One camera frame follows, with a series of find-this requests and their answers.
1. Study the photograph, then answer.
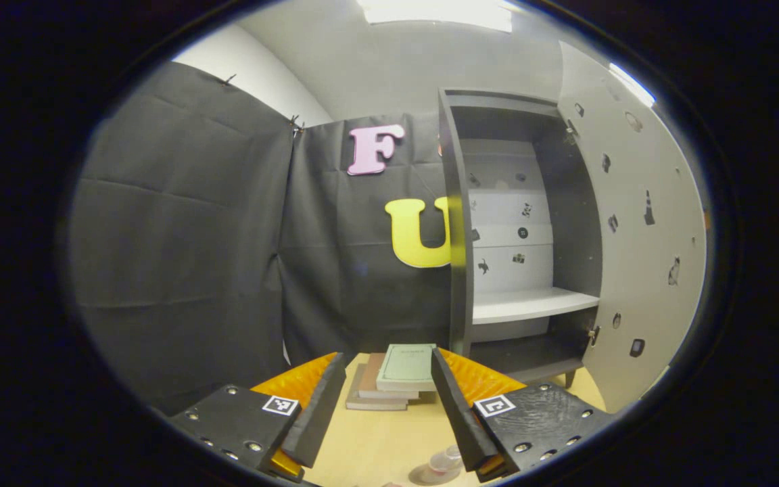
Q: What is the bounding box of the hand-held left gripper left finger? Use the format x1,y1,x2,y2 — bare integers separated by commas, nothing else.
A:
170,352,348,484

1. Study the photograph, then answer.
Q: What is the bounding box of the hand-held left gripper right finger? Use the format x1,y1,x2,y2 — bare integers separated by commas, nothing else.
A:
431,347,617,482

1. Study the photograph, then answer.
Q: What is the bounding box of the clear plastic bottle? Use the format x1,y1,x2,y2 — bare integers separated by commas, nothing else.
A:
428,444,465,482

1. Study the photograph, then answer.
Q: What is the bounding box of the round brown coaster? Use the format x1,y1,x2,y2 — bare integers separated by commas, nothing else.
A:
408,463,463,486

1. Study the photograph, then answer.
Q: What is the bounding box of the white cabinet door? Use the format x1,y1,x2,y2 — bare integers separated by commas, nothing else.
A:
557,41,709,413

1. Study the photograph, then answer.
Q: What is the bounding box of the white cabinet shelf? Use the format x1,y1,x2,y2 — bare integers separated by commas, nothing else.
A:
472,287,600,325

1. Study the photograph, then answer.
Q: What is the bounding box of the dark grey cabinet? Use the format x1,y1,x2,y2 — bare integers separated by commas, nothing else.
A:
437,87,603,390

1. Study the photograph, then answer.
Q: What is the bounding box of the grey book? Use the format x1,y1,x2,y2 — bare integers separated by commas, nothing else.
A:
346,364,409,411

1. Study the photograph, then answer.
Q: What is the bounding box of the brown book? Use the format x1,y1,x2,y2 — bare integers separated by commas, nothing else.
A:
358,352,421,401

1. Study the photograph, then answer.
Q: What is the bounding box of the black backdrop cloth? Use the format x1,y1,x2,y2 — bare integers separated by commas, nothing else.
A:
65,61,461,415

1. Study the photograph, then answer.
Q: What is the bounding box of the long ceiling light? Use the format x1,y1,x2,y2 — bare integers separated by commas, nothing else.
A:
356,0,515,33
607,62,657,109

